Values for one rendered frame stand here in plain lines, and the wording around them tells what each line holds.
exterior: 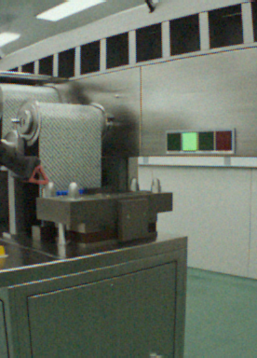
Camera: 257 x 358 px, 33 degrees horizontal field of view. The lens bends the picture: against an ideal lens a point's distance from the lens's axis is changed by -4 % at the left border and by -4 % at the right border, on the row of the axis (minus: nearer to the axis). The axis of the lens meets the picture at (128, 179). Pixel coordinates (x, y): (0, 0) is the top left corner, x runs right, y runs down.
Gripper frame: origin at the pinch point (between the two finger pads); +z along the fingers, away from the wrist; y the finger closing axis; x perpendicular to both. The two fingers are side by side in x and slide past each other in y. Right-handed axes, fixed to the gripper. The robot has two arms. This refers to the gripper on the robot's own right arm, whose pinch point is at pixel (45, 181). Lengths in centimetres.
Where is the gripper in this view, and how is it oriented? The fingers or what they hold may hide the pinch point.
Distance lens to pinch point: 131.8
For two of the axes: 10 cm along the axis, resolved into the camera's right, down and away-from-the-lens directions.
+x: 3.5, -8.9, 3.0
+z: 6.2, 4.6, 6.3
